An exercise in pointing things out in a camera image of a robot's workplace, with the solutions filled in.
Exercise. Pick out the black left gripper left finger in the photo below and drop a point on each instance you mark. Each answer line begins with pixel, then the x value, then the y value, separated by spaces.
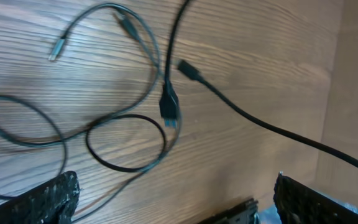
pixel 53 202

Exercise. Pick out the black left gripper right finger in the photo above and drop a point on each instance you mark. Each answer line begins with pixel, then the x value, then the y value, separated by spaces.
pixel 296 203

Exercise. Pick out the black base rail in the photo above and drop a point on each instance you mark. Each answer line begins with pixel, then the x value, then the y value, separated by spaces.
pixel 244 213

